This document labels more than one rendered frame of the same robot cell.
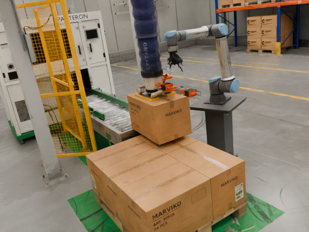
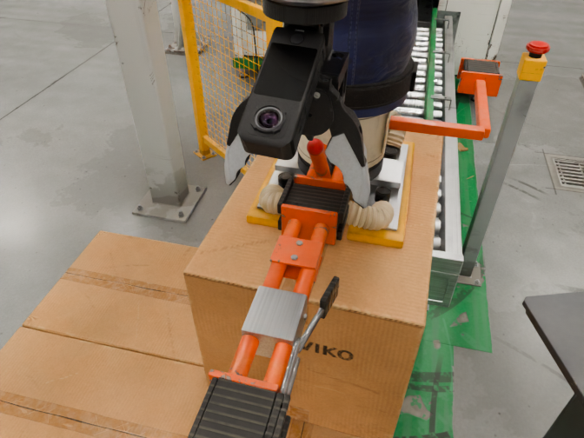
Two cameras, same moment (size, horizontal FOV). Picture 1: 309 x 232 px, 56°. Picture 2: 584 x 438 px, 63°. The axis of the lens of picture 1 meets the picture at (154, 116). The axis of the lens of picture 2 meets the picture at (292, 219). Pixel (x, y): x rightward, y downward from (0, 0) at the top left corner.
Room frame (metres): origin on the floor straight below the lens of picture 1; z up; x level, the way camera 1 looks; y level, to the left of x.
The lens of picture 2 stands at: (2.28, -0.53, 1.59)
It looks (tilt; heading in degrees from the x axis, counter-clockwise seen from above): 40 degrees down; 44
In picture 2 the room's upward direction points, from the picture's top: straight up
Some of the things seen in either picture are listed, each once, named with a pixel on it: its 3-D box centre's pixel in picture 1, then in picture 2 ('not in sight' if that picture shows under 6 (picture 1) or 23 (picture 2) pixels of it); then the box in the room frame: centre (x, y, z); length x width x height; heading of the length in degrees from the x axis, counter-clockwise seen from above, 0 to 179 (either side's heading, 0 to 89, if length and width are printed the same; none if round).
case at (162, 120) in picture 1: (158, 113); (331, 257); (2.91, -0.04, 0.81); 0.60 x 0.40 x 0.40; 28
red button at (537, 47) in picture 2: not in sight; (537, 49); (3.90, -0.03, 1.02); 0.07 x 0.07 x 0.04
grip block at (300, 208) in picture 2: (167, 86); (314, 208); (2.71, -0.16, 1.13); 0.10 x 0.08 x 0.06; 120
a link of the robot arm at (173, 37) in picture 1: (172, 38); not in sight; (2.59, -0.24, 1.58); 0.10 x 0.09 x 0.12; 130
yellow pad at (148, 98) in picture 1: (146, 95); (294, 166); (2.88, 0.05, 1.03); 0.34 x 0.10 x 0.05; 30
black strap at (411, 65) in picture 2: (151, 72); (348, 69); (2.92, -0.04, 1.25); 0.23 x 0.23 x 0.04
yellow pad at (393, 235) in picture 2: (162, 90); (385, 179); (2.97, -0.11, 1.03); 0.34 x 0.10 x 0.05; 30
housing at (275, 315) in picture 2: (180, 90); (275, 322); (2.52, -0.26, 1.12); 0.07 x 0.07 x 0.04; 30
